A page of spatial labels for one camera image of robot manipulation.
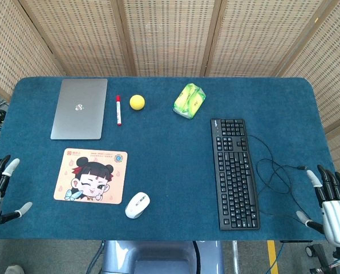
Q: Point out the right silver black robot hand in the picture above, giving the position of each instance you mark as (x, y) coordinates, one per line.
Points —
(338, 219)

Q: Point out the white computer mouse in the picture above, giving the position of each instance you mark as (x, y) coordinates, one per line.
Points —
(137, 205)

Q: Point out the cartoon girl mouse pad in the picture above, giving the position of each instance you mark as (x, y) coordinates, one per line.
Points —
(90, 177)

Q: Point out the black caster wheel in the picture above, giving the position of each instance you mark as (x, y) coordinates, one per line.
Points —
(315, 250)

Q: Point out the black computer keyboard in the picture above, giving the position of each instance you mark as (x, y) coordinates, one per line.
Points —
(234, 174)

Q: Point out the grey closed laptop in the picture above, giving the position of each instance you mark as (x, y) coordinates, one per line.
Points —
(78, 109)

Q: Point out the red white marker pen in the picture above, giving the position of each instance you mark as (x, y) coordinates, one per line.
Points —
(119, 111)

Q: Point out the grey robot torso base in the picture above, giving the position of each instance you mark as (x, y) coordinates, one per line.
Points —
(161, 257)

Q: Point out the yellow foam ball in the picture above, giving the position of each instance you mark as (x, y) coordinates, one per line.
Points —
(137, 102)

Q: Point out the blue felt table cover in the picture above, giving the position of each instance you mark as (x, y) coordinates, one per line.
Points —
(170, 160)

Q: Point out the green tissue pack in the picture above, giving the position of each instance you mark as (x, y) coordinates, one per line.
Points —
(189, 100)

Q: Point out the woven bamboo folding screen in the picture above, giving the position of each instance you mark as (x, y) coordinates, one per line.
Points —
(170, 34)

